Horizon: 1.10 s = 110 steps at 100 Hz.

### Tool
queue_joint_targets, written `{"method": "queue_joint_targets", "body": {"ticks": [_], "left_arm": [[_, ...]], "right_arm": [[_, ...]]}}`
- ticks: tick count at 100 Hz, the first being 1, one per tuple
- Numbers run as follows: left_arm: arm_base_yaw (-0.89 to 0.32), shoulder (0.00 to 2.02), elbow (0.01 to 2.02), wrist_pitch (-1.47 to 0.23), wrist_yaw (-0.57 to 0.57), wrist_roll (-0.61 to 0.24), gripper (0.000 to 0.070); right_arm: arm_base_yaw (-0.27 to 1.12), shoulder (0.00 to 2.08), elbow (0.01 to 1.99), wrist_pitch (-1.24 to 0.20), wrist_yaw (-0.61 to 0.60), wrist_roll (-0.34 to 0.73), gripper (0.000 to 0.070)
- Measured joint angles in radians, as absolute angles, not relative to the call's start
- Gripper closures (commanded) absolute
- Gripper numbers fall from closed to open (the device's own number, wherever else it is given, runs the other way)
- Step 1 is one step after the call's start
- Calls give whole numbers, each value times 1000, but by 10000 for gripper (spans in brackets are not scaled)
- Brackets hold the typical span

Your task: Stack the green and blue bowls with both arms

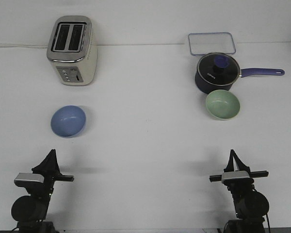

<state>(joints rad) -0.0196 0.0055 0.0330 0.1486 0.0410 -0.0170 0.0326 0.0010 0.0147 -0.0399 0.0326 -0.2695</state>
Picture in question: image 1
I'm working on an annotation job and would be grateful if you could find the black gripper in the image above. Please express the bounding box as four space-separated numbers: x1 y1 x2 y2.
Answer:
30 149 74 203
209 149 269 214

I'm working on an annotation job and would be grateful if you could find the blue bowl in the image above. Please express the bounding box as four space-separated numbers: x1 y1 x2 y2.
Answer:
50 105 86 138

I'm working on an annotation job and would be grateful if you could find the green bowl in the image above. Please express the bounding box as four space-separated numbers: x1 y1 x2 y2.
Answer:
205 90 241 120

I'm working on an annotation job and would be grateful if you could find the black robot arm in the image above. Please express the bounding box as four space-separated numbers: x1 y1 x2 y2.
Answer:
209 150 270 233
11 149 74 233

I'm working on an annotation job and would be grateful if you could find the glass lid with blue knob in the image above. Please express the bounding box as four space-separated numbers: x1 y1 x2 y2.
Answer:
197 53 241 86

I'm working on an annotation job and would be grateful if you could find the silver two-slot toaster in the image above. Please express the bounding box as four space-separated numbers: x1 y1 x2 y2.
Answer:
47 16 98 86

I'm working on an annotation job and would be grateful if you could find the clear blue-rimmed container lid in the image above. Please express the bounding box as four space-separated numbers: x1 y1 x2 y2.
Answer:
188 32 236 56

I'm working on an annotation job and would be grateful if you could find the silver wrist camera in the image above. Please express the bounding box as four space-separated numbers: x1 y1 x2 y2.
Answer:
14 173 44 187
221 171 250 185

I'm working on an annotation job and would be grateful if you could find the blue saucepan with handle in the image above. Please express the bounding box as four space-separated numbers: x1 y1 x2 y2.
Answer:
194 53 285 95

